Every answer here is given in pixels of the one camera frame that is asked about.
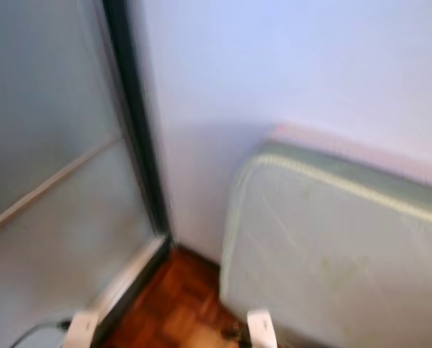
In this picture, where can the pale green quilted mattress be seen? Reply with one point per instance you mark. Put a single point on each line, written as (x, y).
(339, 246)

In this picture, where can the pale pink mattress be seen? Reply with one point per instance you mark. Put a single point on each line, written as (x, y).
(354, 148)

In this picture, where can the frosted glass door black frame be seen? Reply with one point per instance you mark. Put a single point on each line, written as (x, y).
(49, 145)

